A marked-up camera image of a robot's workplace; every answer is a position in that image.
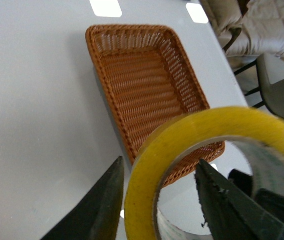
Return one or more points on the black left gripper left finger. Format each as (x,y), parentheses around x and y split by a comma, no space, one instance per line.
(96,216)

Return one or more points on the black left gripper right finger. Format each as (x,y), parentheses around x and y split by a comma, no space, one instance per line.
(233,215)

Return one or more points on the yellow tape roll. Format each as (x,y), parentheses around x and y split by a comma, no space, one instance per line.
(175,139)

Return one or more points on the brown wicker basket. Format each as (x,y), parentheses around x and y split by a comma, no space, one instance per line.
(146,77)

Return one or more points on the cream quilted blanket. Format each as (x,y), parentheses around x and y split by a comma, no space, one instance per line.
(247,28)

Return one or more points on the grey chair black frame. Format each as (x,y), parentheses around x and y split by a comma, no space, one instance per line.
(270,77)

